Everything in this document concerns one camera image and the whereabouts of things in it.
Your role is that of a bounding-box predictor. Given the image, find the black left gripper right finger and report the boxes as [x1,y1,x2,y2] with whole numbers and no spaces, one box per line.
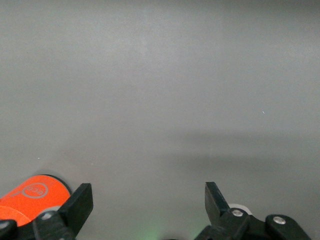
[193,181,312,240]

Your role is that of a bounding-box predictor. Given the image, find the orange drink can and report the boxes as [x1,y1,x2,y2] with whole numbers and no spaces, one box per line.
[0,174,73,227]

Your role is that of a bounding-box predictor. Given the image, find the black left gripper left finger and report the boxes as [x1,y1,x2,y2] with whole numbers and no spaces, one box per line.
[0,182,94,240]

